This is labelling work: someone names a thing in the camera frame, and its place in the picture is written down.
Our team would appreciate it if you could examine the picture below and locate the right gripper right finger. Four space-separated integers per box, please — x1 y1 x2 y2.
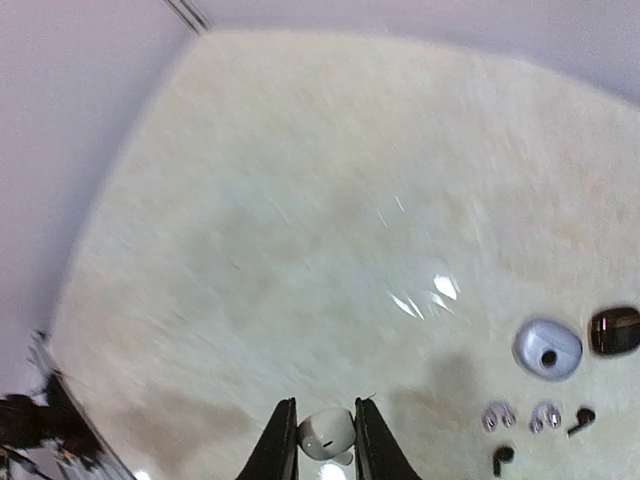
355 398 421 480

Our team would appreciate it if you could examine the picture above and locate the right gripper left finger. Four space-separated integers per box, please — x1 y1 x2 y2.
238 397 299 480

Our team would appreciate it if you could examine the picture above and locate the white earbud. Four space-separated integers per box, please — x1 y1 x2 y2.
297 407 356 466

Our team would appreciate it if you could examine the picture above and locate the purple round charging case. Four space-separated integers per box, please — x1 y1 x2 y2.
511 318 583 382

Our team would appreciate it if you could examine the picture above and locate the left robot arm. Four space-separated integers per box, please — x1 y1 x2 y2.
1 394 101 461

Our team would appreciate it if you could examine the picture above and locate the black charging case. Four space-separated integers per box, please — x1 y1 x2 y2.
589 306 639 357

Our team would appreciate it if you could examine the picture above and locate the black earbud lower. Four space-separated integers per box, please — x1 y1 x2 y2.
492 445 515 478

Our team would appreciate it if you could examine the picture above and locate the black earbud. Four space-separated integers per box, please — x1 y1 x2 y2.
567 407 596 437
492 445 515 478

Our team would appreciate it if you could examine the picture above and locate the black earbud upper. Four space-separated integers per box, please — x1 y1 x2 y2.
567 407 596 437

